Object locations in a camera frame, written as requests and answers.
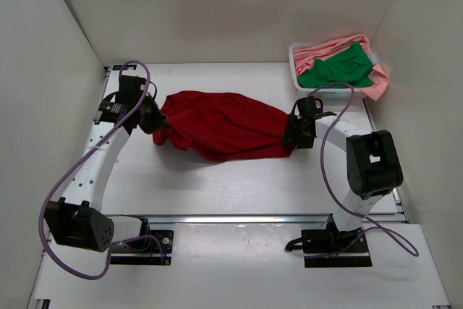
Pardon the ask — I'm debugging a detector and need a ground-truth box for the red t shirt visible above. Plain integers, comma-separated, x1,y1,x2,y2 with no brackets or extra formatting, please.
153,90,296,162

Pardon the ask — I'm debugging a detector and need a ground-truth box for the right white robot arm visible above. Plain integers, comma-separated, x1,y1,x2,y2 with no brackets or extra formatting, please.
283,97,403,257

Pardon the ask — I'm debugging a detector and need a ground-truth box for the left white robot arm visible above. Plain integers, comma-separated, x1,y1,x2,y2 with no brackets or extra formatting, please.
44,75,167,252

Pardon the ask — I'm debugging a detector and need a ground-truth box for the black table corner label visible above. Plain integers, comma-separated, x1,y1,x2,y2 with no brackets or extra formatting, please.
111,64,137,71

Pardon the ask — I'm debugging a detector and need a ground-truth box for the white plastic basket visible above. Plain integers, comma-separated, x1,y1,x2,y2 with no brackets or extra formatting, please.
288,41,381,101

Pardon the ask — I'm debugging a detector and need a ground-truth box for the pink t shirt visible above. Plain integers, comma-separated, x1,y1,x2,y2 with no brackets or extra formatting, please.
292,33,390,102

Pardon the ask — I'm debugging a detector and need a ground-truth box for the green t shirt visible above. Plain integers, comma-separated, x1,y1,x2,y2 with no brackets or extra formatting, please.
294,41,373,88

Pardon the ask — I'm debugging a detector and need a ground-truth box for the aluminium frame rail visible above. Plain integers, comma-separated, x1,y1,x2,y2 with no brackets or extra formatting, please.
108,213,408,225

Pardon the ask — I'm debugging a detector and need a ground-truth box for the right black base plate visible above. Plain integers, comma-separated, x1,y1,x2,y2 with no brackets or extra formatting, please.
301,229,373,268

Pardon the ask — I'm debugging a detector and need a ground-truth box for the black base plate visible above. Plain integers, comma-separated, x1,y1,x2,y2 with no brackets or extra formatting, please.
110,229,174,266
301,229,373,268

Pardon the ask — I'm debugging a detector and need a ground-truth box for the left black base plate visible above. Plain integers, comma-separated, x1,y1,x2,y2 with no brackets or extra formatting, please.
110,229,174,266

